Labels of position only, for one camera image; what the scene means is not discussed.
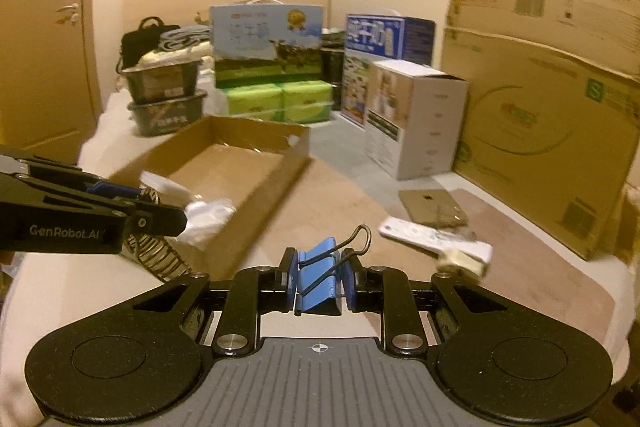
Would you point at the flat cardboard box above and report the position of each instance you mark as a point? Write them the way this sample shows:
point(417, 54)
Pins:
point(550, 7)

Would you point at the white product box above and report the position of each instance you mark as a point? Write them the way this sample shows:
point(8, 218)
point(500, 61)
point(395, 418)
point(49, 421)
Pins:
point(430, 127)

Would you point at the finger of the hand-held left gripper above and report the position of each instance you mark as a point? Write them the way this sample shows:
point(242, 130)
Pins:
point(115, 190)
point(160, 219)

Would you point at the large cardboard box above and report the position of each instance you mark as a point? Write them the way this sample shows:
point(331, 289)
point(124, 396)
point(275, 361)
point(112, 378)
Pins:
point(525, 147)

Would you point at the wooden door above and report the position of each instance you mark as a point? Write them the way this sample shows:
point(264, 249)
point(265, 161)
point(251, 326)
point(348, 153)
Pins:
point(45, 72)

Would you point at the dark green box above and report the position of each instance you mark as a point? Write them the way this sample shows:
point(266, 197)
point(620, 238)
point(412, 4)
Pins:
point(332, 67)

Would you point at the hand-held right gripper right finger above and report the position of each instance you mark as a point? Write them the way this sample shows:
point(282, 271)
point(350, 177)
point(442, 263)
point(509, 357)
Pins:
point(350, 279)

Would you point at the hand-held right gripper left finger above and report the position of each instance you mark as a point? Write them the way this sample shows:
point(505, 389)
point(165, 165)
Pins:
point(292, 277)

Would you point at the green pasture milk box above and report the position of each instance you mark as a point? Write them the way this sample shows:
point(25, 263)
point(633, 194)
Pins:
point(260, 37)

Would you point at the shallow cardboard tray box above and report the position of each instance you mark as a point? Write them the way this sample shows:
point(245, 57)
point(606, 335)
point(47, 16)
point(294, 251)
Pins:
point(240, 167)

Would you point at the green tissue multipack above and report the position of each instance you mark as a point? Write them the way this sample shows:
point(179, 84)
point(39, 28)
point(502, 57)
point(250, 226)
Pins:
point(255, 99)

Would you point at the black food bowl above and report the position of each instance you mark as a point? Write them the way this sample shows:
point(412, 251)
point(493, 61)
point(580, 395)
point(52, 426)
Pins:
point(160, 82)

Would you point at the stacked dark plastic crates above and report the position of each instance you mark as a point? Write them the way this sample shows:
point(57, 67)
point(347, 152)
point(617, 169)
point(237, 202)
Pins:
point(165, 117)

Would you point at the grey folded cloth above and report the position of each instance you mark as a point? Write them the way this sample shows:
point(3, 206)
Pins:
point(185, 38)

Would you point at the black bag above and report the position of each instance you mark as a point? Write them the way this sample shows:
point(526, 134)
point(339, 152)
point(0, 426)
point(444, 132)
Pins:
point(137, 44)

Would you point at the blue binder clip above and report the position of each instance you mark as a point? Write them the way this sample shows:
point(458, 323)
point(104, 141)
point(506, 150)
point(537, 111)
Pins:
point(320, 277)

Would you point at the blue milk carton box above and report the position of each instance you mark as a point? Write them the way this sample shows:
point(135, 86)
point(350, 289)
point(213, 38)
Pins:
point(415, 39)

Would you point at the white remote control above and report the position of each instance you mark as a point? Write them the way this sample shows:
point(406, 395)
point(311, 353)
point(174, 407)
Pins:
point(410, 229)

